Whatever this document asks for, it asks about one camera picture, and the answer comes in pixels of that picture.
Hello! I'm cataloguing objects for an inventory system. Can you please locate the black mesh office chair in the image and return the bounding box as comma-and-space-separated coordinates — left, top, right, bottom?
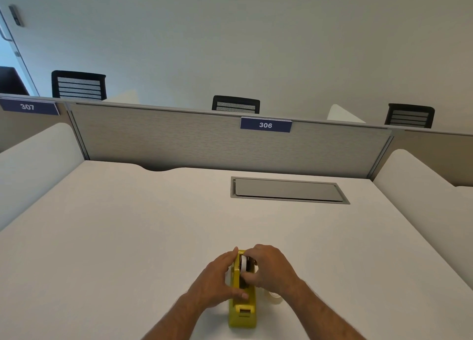
384, 103, 435, 129
51, 70, 107, 102
212, 95, 261, 114

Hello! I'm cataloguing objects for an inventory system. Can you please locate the beige partition panel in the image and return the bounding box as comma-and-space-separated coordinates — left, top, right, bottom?
0, 93, 76, 154
377, 126, 473, 187

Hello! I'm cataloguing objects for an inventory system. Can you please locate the glass door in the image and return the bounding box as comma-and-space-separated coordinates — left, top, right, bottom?
0, 7, 40, 97

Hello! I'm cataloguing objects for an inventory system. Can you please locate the person's right hand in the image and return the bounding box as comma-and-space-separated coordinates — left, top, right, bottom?
240, 244, 302, 300

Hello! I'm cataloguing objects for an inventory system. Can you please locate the white curved side divider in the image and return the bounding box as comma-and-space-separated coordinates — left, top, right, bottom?
327, 104, 366, 124
0, 123, 85, 232
102, 89, 141, 104
372, 149, 473, 290

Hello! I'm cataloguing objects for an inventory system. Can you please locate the grey desk hatch cover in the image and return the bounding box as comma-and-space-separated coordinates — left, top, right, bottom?
231, 177, 350, 205

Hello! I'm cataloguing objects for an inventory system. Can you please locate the yellow tape dispenser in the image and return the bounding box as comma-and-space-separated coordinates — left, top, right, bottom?
228, 249, 258, 329

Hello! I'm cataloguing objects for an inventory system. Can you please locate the blue desk number label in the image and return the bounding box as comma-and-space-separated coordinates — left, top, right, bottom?
240, 117, 292, 133
0, 98, 60, 116

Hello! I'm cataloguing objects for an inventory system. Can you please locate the person's right forearm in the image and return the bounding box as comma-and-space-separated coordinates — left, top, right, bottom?
285, 280, 367, 340

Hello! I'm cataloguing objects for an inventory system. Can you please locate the person's left forearm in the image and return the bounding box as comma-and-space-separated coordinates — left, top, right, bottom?
141, 293, 208, 340

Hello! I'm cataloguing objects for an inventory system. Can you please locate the grey fabric partition panel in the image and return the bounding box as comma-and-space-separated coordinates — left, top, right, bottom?
66, 100, 393, 181

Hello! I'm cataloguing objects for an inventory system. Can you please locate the person's left hand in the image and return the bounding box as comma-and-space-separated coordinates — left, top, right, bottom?
186, 247, 249, 311

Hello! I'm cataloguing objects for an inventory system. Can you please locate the grey wall access reader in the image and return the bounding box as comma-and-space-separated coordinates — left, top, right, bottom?
9, 4, 25, 28

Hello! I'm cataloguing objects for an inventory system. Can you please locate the dark furniture behind door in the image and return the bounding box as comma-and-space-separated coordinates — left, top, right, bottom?
0, 66, 30, 96

